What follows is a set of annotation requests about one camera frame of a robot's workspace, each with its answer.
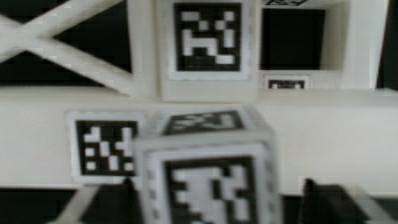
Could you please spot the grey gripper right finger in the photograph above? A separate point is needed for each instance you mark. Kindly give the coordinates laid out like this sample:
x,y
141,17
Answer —
x,y
336,205

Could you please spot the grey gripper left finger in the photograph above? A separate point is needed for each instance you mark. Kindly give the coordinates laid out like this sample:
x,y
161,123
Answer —
x,y
104,204

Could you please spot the small white tagged block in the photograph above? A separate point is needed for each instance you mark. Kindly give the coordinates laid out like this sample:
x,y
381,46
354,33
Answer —
x,y
207,170

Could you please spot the white chair back assembly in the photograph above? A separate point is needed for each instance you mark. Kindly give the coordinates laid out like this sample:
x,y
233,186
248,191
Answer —
x,y
335,120

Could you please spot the white chair seat frame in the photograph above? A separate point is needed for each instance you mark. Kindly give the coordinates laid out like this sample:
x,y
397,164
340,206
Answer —
x,y
209,33

